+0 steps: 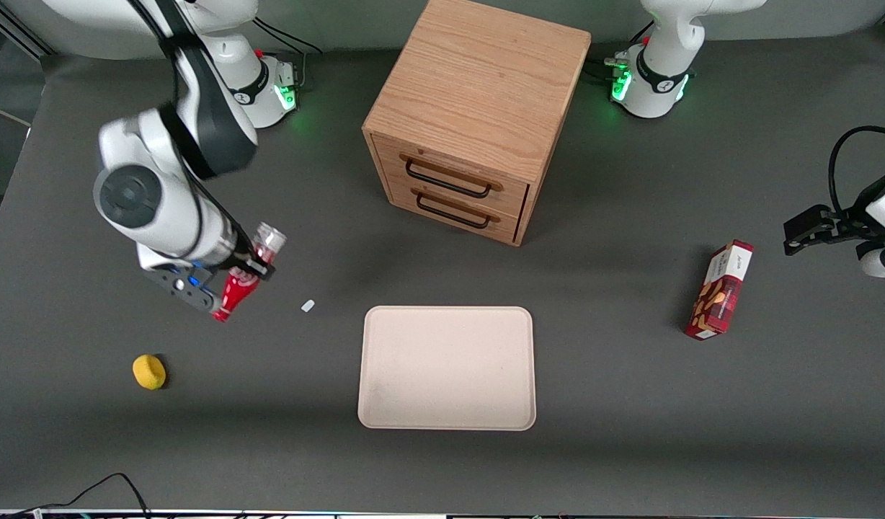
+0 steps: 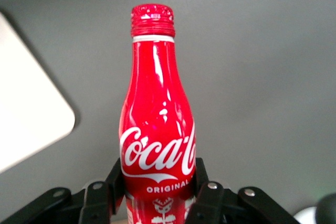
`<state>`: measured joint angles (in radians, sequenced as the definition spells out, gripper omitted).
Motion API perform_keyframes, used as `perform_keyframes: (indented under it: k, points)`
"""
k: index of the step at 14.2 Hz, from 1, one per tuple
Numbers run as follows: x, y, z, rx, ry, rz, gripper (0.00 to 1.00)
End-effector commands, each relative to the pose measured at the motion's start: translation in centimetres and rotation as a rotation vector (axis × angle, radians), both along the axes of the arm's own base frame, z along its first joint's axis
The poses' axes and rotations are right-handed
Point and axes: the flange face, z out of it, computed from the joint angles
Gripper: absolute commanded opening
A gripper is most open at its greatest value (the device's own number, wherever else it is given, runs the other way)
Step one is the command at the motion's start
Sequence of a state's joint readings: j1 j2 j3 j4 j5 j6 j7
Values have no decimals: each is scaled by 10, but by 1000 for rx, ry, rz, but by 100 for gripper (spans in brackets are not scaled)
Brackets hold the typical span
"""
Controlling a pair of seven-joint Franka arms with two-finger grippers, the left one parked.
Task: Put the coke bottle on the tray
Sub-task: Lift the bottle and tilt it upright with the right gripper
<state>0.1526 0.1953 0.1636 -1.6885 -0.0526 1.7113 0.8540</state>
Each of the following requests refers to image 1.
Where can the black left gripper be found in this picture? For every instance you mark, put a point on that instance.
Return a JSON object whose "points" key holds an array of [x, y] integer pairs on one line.
{"points": [[848, 220]]}

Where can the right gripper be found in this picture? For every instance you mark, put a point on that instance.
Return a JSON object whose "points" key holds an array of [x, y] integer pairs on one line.
{"points": [[245, 259]]}

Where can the red coca-cola bottle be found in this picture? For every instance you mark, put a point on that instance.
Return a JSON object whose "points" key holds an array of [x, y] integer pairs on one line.
{"points": [[242, 287]]}

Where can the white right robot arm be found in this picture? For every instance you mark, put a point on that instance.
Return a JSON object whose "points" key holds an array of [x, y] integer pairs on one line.
{"points": [[165, 205]]}

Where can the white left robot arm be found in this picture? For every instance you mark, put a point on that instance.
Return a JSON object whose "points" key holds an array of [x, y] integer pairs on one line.
{"points": [[659, 86]]}

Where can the cream rectangular tray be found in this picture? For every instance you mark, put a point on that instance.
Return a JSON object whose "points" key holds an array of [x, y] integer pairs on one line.
{"points": [[446, 367]]}

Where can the red snack box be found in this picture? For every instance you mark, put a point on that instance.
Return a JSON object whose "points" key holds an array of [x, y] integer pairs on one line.
{"points": [[720, 292]]}

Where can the yellow lemon-shaped toy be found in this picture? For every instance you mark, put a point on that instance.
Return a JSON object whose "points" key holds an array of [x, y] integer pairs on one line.
{"points": [[149, 372]]}

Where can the wooden drawer front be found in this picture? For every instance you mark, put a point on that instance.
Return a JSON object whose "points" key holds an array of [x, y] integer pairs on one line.
{"points": [[453, 176], [450, 213]]}

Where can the wooden drawer cabinet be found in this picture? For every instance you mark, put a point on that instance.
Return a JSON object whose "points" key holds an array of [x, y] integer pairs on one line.
{"points": [[478, 86]]}

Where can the aluminium frame rail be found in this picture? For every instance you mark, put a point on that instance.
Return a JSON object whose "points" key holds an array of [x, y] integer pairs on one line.
{"points": [[17, 29]]}

